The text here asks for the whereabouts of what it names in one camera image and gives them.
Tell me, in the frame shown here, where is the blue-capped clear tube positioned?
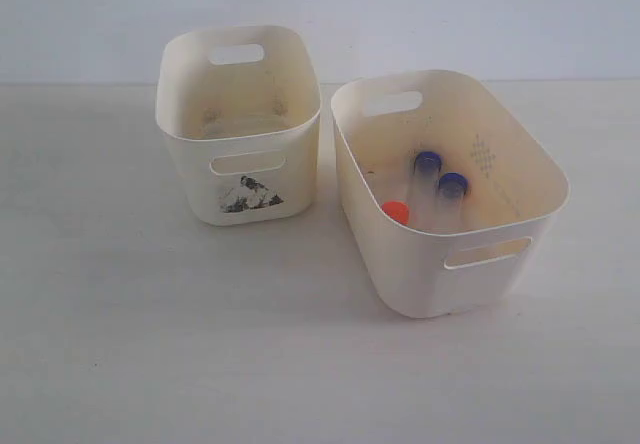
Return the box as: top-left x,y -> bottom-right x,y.
433,172 -> 469,234
408,151 -> 442,231

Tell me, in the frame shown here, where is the orange-capped clear tube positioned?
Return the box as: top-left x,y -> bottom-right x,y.
381,201 -> 410,226

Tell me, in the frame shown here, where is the cream plastic bin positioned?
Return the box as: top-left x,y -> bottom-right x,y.
155,25 -> 321,226
331,70 -> 569,318

